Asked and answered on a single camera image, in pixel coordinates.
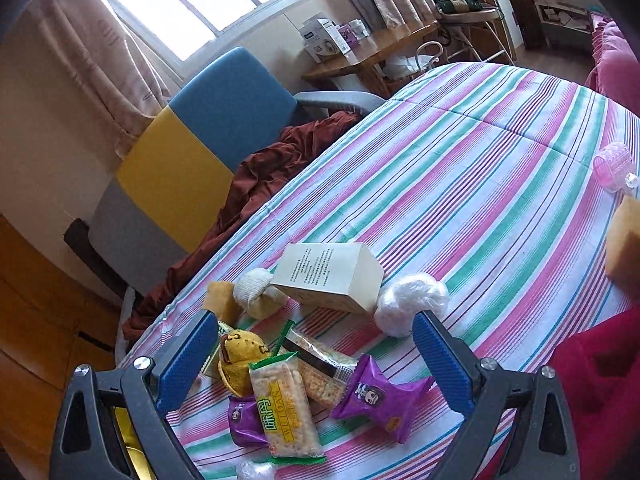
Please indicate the gold storage box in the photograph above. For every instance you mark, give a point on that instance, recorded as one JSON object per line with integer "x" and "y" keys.
{"x": 132, "y": 445}

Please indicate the beige curtain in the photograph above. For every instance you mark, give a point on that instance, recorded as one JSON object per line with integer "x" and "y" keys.
{"x": 105, "y": 63}

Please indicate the white plastic bag ball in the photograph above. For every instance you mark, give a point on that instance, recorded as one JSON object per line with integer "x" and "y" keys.
{"x": 400, "y": 301}

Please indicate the wooden bedside desk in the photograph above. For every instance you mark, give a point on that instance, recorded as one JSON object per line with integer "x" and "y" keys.
{"x": 370, "y": 52}

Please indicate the blue yellow grey headboard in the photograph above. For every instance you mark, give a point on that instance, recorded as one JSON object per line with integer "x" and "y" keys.
{"x": 168, "y": 191}

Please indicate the yellow knitted hat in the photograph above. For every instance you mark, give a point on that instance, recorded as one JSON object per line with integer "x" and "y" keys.
{"x": 237, "y": 350}

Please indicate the white cardboard box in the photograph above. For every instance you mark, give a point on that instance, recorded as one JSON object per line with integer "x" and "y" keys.
{"x": 338, "y": 276}

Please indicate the maroon blanket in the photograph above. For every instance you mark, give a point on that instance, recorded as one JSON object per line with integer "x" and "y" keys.
{"x": 259, "y": 177}

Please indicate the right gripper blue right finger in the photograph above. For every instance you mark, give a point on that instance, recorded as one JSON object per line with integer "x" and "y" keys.
{"x": 478, "y": 395}

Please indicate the small white plastic ball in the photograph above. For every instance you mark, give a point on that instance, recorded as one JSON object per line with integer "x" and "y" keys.
{"x": 248, "y": 470}

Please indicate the purple snack packet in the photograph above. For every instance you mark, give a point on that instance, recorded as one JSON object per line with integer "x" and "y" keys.
{"x": 244, "y": 423}
{"x": 391, "y": 407}

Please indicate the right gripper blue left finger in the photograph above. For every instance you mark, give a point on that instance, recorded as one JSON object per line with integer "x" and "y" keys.
{"x": 155, "y": 385}

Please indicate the black label cracker packet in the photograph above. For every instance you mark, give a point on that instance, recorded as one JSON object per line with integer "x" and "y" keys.
{"x": 325, "y": 371}

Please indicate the striped bed sheet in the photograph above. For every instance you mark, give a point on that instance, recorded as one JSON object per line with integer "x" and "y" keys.
{"x": 478, "y": 174}

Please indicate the yellow sponge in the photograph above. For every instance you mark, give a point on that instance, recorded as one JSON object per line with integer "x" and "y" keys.
{"x": 622, "y": 248}
{"x": 220, "y": 301}

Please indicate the green cracker packet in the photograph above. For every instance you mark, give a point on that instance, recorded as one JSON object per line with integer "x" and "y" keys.
{"x": 284, "y": 411}

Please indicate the red garment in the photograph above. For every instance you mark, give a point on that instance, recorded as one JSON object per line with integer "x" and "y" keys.
{"x": 599, "y": 372}

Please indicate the white product box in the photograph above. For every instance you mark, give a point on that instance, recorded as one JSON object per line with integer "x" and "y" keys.
{"x": 322, "y": 40}

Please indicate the rolled cream sock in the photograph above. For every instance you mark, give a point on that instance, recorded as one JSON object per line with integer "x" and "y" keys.
{"x": 255, "y": 294}

